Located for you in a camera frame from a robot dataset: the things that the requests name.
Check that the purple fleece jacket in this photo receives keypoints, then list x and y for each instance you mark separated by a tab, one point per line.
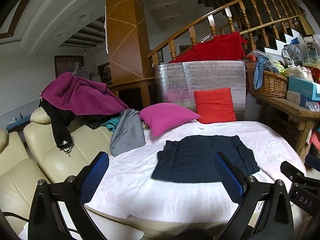
82	96

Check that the grey garment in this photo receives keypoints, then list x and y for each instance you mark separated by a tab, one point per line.
128	134

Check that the cream leather sofa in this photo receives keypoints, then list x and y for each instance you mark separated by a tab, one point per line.
23	165

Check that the white bed quilt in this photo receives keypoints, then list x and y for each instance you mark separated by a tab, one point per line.
129	195

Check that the wooden stair railing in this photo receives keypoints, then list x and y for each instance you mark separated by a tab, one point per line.
267	25

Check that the wooden side table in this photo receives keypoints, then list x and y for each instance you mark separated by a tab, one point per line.
291	121

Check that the teal cardboard box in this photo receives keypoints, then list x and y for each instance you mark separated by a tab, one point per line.
307	88

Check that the navy blue puffer jacket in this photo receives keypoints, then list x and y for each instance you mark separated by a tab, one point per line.
190	160

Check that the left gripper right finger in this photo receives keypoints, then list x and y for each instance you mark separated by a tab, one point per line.
230	176

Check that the silver foil insulation panel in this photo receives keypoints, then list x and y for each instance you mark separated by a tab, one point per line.
177	82

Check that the wicker basket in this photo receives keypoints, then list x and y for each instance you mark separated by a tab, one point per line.
274	85

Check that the black garment on sofa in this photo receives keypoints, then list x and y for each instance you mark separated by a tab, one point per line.
61	119

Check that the teal garment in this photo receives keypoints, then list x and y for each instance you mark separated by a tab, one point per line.
111	124

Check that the red pillow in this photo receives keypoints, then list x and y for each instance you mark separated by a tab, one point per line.
214	106

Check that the magenta pillow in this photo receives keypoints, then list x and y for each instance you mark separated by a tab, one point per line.
165	116

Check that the clear plastic storage box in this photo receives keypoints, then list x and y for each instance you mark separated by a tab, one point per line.
310	46

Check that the blue cloth in basket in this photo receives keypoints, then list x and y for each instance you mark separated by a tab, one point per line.
261	65

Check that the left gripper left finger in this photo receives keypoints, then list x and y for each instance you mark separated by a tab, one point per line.
91	176

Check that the large red cushion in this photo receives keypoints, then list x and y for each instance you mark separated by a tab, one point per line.
220	48

